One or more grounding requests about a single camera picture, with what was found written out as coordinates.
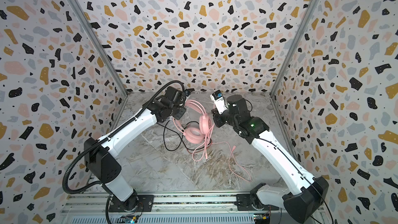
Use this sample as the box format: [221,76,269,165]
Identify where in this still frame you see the pink headphones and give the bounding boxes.
[173,100,214,146]

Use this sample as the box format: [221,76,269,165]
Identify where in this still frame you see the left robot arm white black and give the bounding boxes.
[84,86,191,211]

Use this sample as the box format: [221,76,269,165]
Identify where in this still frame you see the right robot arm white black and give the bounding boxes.
[210,91,329,224]

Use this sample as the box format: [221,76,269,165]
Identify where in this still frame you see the circuit board right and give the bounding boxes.
[254,213,271,224]

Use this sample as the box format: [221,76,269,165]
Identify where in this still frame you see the green circuit board left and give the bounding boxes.
[120,215,139,224]

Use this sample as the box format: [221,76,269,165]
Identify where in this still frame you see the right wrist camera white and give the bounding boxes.
[210,90,228,115]

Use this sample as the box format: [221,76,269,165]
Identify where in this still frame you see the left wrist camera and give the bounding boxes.
[184,89,191,97]

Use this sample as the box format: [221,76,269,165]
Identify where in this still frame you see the black corrugated cable conduit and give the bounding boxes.
[61,80,187,195]

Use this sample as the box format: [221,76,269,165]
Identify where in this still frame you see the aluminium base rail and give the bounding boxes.
[60,191,296,224]

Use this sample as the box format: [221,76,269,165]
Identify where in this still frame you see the right aluminium corner post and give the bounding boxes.
[270,0,319,98]

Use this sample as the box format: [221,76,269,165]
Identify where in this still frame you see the aluminium corner post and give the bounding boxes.
[67,0,128,97]
[270,0,319,98]

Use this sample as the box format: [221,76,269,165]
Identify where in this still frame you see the left aluminium corner post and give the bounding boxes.
[67,0,128,97]

